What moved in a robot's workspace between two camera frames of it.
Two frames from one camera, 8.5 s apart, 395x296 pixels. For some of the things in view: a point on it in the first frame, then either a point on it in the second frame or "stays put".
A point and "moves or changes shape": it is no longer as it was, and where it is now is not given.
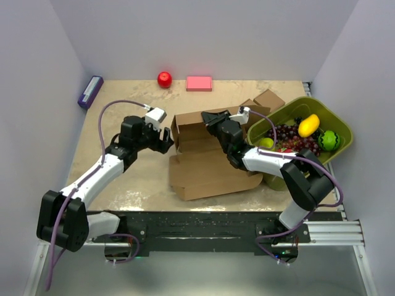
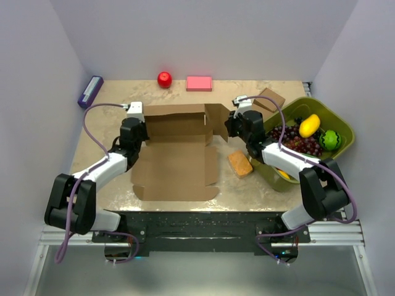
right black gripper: [210, 118] → [232, 122]
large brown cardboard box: [200, 167] moves or changes shape
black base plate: [212, 231] stays put
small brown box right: [269, 99] stays put
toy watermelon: [328, 140] stays put
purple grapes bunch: [288, 137] stays put
